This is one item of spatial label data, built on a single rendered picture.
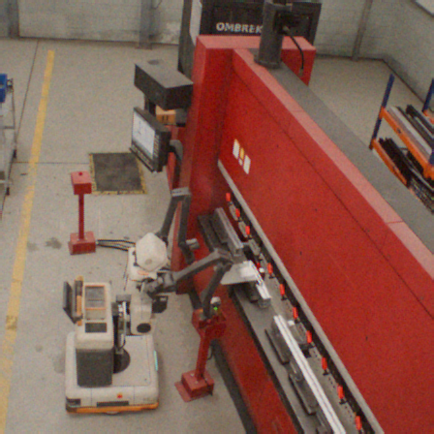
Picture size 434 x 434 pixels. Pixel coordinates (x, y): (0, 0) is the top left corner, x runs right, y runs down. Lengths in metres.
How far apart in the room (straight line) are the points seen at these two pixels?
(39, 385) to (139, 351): 0.80
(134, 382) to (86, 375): 0.37
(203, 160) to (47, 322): 1.87
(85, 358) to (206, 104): 1.96
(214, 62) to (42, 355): 2.60
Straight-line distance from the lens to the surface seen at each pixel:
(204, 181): 4.77
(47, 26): 10.68
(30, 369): 4.90
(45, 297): 5.42
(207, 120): 4.49
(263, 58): 4.07
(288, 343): 3.91
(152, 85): 4.59
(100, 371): 4.24
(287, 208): 3.64
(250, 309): 4.19
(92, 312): 4.04
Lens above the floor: 3.77
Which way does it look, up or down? 36 degrees down
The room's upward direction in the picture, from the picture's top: 9 degrees clockwise
